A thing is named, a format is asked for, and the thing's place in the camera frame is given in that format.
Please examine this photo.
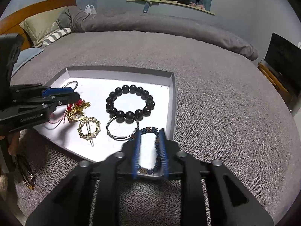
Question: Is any wooden television stand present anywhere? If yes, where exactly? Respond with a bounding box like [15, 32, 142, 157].
[257, 62, 297, 110]

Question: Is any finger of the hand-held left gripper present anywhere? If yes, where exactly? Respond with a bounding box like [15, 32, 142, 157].
[11, 84, 74, 99]
[20, 92, 81, 113]

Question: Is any striped grey white pillow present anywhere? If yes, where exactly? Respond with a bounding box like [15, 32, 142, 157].
[39, 27, 71, 47]

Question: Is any thin silver ring bracelet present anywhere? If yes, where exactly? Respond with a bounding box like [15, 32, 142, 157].
[62, 81, 78, 92]

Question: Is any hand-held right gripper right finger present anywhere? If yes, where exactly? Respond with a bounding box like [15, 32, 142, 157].
[155, 128, 274, 226]

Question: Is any light blue sheet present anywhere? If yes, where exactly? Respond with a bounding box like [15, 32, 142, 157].
[12, 48, 45, 76]

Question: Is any black television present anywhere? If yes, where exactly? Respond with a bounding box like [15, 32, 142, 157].
[265, 32, 301, 89]

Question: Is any silver bangle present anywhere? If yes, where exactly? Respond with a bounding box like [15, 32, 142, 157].
[106, 116, 140, 142]

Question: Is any blue bead bracelet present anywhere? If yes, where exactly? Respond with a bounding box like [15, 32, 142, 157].
[128, 127, 165, 176]

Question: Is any beige pillow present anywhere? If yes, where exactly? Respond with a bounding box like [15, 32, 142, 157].
[19, 7, 68, 47]

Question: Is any wooden window shelf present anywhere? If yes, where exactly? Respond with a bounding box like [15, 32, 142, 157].
[126, 0, 215, 16]

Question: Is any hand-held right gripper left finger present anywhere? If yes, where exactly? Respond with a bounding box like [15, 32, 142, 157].
[25, 129, 143, 226]

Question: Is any rolled grey duvet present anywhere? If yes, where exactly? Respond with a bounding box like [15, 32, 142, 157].
[56, 6, 259, 60]

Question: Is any dark oval hair clip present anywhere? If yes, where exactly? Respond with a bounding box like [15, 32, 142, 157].
[16, 154, 36, 191]

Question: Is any grey shallow cardboard box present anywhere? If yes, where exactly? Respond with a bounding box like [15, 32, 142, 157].
[32, 66, 176, 163]

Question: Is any wooden headboard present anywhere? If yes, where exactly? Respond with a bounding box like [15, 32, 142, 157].
[0, 0, 77, 50]

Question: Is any gold chain with red beads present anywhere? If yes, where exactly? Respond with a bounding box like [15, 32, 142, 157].
[66, 99, 91, 122]

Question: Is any person's left hand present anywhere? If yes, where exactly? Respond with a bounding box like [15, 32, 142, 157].
[7, 131, 22, 156]

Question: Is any gold wreath hair clip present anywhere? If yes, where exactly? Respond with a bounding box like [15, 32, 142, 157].
[78, 116, 101, 146]

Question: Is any pink string bracelet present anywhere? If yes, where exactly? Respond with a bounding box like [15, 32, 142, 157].
[48, 113, 67, 125]

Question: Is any black bead bracelet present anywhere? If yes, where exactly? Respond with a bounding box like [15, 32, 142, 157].
[106, 84, 154, 124]

